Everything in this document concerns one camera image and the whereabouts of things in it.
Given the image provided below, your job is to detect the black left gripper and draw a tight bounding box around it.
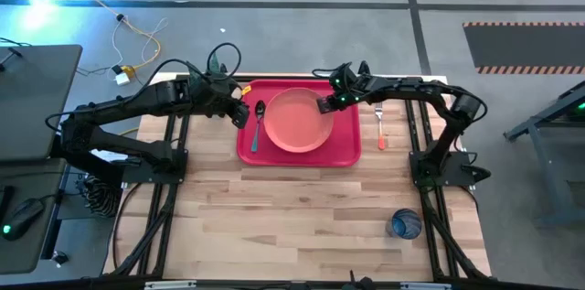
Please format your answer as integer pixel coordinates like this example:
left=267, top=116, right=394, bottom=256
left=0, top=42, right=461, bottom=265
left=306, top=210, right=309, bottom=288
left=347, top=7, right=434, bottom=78
left=198, top=70, right=251, bottom=130

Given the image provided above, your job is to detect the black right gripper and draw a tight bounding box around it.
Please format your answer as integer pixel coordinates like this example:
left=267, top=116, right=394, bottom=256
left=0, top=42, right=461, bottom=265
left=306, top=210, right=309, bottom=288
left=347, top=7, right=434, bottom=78
left=316, top=77, right=369, bottom=115

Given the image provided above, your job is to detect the spoon with teal handle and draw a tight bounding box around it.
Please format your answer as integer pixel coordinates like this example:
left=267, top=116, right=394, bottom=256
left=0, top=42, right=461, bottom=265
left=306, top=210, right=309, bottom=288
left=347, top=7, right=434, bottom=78
left=250, top=100, right=268, bottom=154

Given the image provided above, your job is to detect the orange plastic plate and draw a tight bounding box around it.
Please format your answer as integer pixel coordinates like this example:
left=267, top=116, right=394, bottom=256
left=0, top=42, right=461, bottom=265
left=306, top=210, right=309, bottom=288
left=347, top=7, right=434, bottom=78
left=263, top=87, right=335, bottom=154

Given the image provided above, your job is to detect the fork with orange handle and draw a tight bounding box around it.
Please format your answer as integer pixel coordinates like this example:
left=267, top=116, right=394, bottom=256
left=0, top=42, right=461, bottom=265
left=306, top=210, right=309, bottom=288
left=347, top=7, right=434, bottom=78
left=374, top=101, right=387, bottom=151

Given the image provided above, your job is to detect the blue faceted plastic cup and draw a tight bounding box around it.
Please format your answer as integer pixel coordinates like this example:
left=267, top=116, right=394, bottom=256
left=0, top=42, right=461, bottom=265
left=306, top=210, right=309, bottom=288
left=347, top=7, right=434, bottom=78
left=386, top=208, right=424, bottom=241

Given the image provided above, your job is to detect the red plastic tray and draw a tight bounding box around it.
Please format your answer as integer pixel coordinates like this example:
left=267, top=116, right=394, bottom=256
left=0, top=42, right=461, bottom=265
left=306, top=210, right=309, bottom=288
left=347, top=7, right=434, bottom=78
left=236, top=79, right=362, bottom=168

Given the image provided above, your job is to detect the white label card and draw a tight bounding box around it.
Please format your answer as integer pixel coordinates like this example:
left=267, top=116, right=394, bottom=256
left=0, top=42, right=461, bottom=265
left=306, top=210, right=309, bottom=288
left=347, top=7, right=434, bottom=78
left=90, top=148, right=130, bottom=164

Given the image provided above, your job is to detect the black mat with orange stripes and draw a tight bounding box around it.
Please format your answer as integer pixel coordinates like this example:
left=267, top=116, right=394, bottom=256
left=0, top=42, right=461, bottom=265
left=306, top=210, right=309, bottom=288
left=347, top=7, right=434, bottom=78
left=462, top=21, right=585, bottom=75

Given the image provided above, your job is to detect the dark grey desk panel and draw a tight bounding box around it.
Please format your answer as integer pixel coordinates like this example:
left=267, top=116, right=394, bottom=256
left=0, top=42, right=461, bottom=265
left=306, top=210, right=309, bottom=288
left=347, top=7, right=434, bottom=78
left=0, top=44, right=83, bottom=163

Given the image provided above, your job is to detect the blue-grey metal stand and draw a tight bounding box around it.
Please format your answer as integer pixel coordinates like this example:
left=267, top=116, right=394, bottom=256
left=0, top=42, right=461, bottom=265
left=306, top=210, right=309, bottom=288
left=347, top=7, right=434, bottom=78
left=502, top=80, right=585, bottom=230

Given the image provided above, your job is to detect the black computer mouse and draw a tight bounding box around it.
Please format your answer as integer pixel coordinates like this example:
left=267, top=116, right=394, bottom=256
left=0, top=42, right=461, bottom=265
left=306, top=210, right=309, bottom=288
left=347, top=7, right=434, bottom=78
left=2, top=197, right=46, bottom=242

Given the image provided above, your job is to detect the black keyboard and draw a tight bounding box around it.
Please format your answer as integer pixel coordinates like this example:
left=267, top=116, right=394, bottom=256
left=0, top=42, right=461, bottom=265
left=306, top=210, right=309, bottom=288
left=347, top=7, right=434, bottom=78
left=0, top=184, right=15, bottom=227

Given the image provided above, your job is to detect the black computer desk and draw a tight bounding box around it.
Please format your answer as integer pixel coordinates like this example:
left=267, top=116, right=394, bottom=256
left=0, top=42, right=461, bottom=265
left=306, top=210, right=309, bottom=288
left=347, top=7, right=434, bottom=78
left=0, top=157, right=69, bottom=276

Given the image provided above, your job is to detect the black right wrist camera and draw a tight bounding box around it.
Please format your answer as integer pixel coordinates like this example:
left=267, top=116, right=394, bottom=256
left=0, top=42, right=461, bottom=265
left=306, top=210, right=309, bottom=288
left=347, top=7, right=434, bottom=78
left=327, top=61, right=356, bottom=92

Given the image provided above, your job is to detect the white floor cable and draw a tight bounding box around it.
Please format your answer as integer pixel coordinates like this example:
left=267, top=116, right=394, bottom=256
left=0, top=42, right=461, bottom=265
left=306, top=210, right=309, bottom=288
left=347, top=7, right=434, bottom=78
left=111, top=16, right=169, bottom=74

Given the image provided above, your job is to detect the black coiled cable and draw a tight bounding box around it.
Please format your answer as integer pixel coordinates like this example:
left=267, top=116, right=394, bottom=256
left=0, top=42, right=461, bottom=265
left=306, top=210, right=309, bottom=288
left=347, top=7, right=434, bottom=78
left=80, top=174, right=122, bottom=218

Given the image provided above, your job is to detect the black aluminium table frame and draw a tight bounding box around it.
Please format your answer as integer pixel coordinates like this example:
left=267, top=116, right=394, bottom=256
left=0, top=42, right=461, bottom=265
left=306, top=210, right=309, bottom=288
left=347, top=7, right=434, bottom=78
left=102, top=72, right=493, bottom=290

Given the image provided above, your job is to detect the silver metal bracket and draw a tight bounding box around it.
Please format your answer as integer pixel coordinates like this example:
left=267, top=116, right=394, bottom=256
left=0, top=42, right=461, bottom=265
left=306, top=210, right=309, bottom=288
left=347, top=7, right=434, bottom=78
left=144, top=280, right=197, bottom=290
left=399, top=282, right=452, bottom=290

